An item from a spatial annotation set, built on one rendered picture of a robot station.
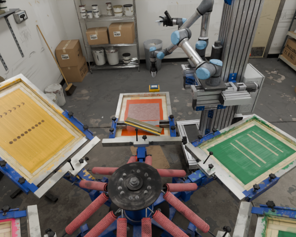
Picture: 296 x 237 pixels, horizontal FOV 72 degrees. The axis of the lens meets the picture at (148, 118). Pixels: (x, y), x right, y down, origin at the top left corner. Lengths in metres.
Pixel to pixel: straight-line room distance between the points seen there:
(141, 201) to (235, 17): 1.68
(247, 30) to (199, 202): 1.87
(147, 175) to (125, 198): 0.18
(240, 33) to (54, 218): 2.73
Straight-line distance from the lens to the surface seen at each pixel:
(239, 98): 2.14
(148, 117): 2.12
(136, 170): 1.22
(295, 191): 3.11
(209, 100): 2.16
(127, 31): 4.89
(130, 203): 1.11
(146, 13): 5.27
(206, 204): 2.64
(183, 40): 2.00
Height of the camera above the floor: 2.28
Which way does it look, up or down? 39 degrees down
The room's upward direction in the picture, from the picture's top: 4 degrees counter-clockwise
